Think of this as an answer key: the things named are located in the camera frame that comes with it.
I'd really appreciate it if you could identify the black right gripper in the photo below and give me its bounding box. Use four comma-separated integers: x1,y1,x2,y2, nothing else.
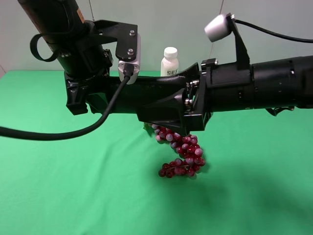
136,59,254,135

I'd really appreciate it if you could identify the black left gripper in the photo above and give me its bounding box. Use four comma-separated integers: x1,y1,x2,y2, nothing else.
64,47,113,115

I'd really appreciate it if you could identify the black leather pouch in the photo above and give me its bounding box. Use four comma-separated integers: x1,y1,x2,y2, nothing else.
87,76,182,114

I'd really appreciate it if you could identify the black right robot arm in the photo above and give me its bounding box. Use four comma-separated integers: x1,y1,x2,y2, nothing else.
137,56,313,135

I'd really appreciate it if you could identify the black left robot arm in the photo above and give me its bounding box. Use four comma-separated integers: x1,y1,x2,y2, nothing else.
19,0,113,115

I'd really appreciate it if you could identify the white milk bottle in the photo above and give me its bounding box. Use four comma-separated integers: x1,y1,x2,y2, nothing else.
160,47,179,76

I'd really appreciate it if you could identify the red grape bunch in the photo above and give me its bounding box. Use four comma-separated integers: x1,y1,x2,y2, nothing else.
143,122,206,178

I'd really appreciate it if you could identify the green tablecloth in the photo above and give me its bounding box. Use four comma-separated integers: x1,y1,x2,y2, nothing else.
0,70,313,235

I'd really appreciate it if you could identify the black left camera cable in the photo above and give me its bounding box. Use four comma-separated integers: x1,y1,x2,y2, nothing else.
0,62,134,141

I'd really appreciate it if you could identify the black camera cable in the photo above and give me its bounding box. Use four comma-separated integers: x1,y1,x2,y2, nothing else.
0,62,134,141
231,19,313,44

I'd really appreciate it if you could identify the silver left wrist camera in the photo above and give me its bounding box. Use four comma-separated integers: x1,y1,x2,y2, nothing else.
118,34,141,85

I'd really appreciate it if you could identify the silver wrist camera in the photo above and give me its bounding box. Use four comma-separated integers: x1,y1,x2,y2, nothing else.
118,34,141,85
204,14,231,43

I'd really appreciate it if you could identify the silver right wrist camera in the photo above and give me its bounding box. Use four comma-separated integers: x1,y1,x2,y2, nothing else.
204,14,231,43

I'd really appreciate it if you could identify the black right camera cable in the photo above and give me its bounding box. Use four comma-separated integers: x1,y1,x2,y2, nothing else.
231,19,313,44

